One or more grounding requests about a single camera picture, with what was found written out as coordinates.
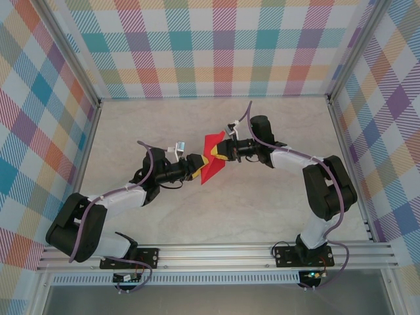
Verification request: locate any black labelled control board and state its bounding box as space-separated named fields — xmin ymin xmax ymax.
xmin=112 ymin=273 xmax=142 ymax=284

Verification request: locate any grey metal panel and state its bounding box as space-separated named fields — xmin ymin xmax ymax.
xmin=42 ymin=284 xmax=394 ymax=315

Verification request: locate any aluminium mounting rail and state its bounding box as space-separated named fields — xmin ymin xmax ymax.
xmin=35 ymin=241 xmax=400 ymax=272

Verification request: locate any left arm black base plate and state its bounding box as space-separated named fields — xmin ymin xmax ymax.
xmin=99 ymin=247 xmax=160 ymax=270

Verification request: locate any aluminium side rail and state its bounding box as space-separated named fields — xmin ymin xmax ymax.
xmin=326 ymin=94 xmax=378 ymax=243
xmin=57 ymin=98 xmax=105 ymax=247

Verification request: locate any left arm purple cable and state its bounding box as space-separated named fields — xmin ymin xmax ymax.
xmin=69 ymin=140 xmax=155 ymax=293

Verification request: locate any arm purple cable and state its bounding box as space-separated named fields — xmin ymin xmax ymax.
xmin=242 ymin=100 xmax=348 ymax=292
xmin=69 ymin=140 xmax=155 ymax=293

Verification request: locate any perforated metal cable duct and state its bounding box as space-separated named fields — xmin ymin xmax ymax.
xmin=51 ymin=274 xmax=302 ymax=286

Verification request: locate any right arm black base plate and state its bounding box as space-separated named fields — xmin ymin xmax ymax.
xmin=274 ymin=245 xmax=335 ymax=268

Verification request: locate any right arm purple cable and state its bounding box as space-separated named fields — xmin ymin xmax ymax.
xmin=242 ymin=100 xmax=348 ymax=292

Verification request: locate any aluminium frame post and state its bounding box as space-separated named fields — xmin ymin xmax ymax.
xmin=38 ymin=0 xmax=102 ymax=108
xmin=325 ymin=0 xmax=396 ymax=101

